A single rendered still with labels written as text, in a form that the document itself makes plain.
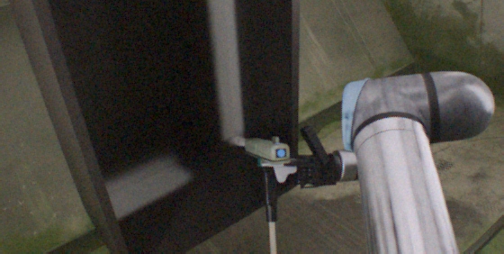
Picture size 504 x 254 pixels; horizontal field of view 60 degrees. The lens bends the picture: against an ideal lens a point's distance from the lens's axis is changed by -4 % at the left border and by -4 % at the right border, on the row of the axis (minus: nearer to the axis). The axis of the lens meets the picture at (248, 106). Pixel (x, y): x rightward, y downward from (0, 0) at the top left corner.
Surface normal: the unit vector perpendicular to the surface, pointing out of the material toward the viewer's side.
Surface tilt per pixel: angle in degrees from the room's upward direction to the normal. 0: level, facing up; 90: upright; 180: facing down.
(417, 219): 16
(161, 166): 102
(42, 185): 57
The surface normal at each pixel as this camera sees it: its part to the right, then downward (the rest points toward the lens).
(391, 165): -0.43, -0.70
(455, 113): 0.13, 0.15
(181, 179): -0.05, -0.82
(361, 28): 0.37, -0.26
